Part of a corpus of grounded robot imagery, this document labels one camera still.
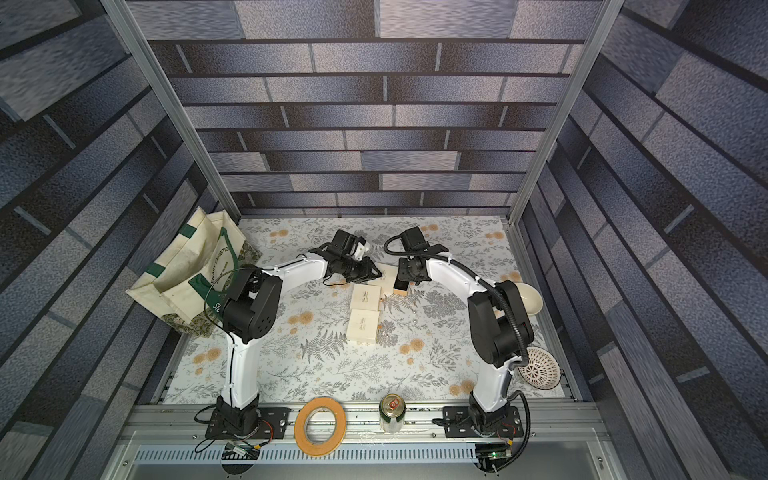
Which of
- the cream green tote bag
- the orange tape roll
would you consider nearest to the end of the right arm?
the orange tape roll

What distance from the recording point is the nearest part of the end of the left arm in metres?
0.79

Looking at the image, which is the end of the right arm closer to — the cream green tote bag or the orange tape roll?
the orange tape roll

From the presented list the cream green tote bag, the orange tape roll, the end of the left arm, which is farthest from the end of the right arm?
the cream green tote bag

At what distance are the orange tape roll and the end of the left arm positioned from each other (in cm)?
34

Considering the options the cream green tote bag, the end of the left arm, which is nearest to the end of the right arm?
the end of the left arm

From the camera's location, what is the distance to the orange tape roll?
705mm

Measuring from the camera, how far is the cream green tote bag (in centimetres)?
77
